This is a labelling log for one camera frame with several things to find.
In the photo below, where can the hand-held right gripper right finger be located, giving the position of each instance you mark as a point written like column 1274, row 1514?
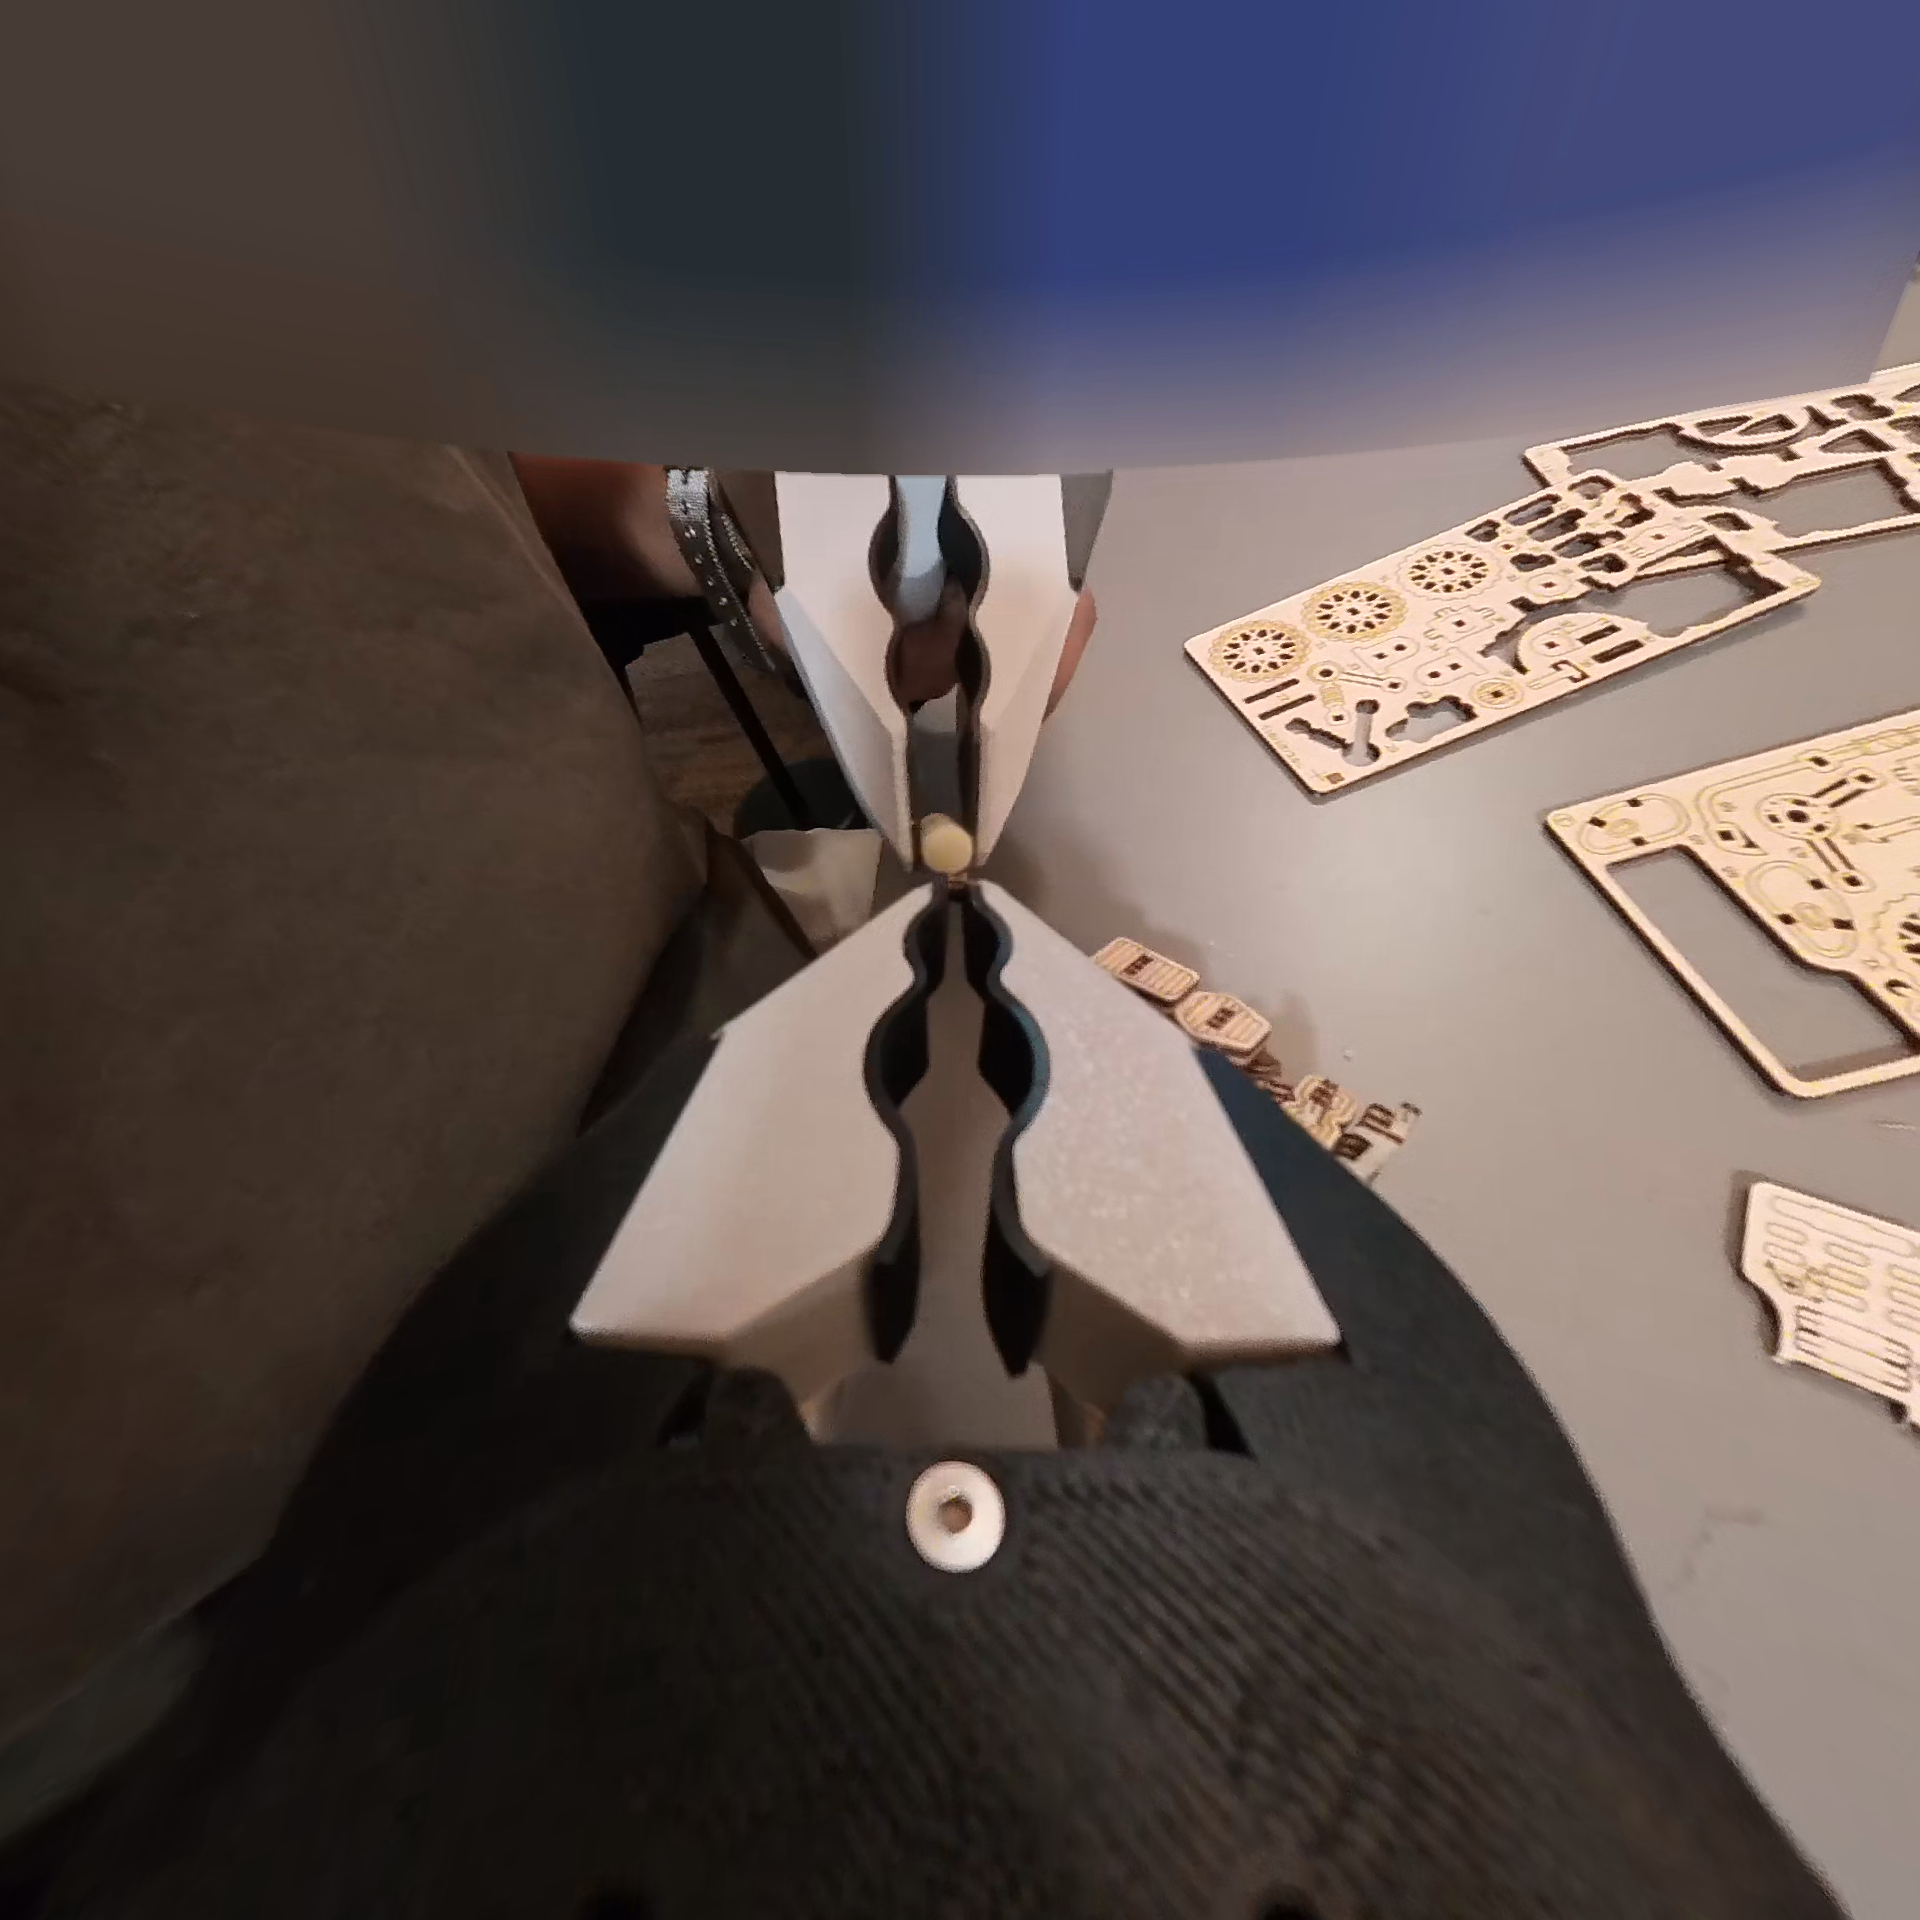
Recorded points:
column 1154, row 1201

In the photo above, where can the small wooden parts sheet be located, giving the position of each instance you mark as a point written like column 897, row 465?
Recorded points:
column 1830, row 1291

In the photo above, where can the wooden sheet with small gears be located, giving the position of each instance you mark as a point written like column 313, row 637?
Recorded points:
column 1501, row 661

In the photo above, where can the small white plastic roller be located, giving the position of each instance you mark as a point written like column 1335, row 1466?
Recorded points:
column 944, row 842

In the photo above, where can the black chair leg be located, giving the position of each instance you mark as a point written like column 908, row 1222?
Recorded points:
column 751, row 720

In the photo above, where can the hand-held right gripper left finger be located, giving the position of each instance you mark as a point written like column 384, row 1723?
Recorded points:
column 751, row 1201

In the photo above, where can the person's left hand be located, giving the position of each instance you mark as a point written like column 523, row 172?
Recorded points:
column 1076, row 653

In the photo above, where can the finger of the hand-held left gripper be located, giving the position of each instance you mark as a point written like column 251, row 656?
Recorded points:
column 1034, row 600
column 825, row 600

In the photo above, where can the flat slotted wooden piece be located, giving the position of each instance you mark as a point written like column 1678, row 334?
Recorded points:
column 1223, row 1021
column 1142, row 968

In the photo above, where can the wooden sheet with round hole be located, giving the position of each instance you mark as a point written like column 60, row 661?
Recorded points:
column 1650, row 840

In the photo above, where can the dark wooden part assembly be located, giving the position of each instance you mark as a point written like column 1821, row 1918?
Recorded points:
column 1343, row 1118

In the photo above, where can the white paper bag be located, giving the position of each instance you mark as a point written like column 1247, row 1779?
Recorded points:
column 819, row 885

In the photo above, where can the person's left forearm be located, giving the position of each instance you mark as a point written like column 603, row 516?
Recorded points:
column 601, row 525

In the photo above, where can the emptied wooden frame sheet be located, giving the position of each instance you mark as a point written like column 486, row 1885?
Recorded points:
column 1650, row 451

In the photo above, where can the person's olive clothing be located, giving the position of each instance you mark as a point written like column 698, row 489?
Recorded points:
column 300, row 900

